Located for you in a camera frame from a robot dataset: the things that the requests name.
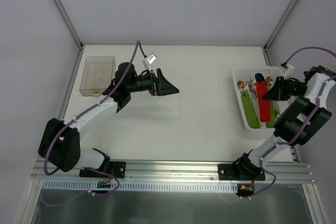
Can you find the gold spoon in basket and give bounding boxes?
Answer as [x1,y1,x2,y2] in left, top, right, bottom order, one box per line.
[237,80,246,91]

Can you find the aluminium front rail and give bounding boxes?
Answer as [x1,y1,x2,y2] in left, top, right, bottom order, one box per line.
[30,157,315,184]

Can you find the copper spoon in basket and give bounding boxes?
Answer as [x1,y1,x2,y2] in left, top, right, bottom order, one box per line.
[266,76,273,89]

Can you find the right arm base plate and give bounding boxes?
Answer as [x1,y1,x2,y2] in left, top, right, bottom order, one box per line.
[217,163,266,181]

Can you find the clear plastic box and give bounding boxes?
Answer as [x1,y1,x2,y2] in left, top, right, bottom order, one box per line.
[79,56,116,97]

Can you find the left green napkin roll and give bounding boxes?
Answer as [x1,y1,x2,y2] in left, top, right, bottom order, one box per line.
[240,87,261,129]

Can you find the white napkin roll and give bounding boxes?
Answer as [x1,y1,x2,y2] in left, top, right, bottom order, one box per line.
[249,80,257,100]

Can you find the white slotted cable duct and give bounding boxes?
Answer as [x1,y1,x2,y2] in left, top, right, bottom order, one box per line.
[43,179,238,194]

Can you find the red paper napkin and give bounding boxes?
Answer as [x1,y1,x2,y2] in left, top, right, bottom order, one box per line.
[256,81,271,122]

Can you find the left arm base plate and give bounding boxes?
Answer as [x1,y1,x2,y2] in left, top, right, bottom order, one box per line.
[79,161,127,178]

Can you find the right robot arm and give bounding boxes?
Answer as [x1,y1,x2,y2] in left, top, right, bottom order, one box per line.
[235,66,335,180]

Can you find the white plastic basket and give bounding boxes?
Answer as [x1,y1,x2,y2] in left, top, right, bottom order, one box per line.
[232,67,288,134]

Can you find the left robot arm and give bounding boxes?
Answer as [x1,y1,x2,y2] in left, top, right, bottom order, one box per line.
[38,62,179,177]

